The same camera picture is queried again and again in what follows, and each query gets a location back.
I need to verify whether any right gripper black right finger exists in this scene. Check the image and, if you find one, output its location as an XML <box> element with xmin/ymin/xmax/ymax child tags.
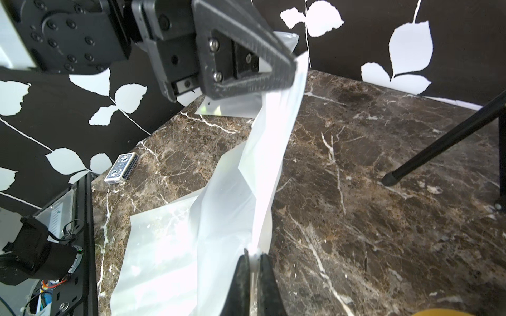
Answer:
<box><xmin>257</xmin><ymin>254</ymin><xmax>287</xmax><ymax>316</ymax></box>

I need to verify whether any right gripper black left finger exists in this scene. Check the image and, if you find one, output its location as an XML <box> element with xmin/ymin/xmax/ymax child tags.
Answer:
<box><xmin>220</xmin><ymin>252</ymin><xmax>250</xmax><ymax>316</ymax></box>

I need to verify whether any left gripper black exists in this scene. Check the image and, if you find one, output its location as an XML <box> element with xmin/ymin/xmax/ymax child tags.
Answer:
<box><xmin>11</xmin><ymin>1</ymin><xmax>296</xmax><ymax>102</ymax></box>

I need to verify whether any stack of clear zip-top bags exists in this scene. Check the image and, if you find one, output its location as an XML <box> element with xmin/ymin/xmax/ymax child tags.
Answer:
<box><xmin>110</xmin><ymin>190</ymin><xmax>200</xmax><ymax>315</ymax></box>

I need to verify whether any clear zip-top bag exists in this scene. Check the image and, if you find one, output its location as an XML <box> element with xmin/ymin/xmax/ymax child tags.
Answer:
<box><xmin>191</xmin><ymin>53</ymin><xmax>308</xmax><ymax>315</ymax></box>
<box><xmin>195</xmin><ymin>31</ymin><xmax>299</xmax><ymax>119</ymax></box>

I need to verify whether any clear zip-top bag top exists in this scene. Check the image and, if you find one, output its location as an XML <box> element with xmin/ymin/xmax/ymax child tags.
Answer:
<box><xmin>195</xmin><ymin>31</ymin><xmax>299</xmax><ymax>119</ymax></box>

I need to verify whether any yellow plastic tray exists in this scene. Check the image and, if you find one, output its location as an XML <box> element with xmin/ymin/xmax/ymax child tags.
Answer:
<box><xmin>412</xmin><ymin>308</ymin><xmax>473</xmax><ymax>316</ymax></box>

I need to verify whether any small printed card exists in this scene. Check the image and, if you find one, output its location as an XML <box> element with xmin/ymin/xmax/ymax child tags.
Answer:
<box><xmin>104</xmin><ymin>152</ymin><xmax>138</xmax><ymax>184</ymax></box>

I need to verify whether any black perforated music stand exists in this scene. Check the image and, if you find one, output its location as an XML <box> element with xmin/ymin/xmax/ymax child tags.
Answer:
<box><xmin>382</xmin><ymin>92</ymin><xmax>505</xmax><ymax>213</ymax></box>

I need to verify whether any black front mounting rail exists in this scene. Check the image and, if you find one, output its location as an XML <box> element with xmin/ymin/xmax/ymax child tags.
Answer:
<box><xmin>35</xmin><ymin>172</ymin><xmax>98</xmax><ymax>315</ymax></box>

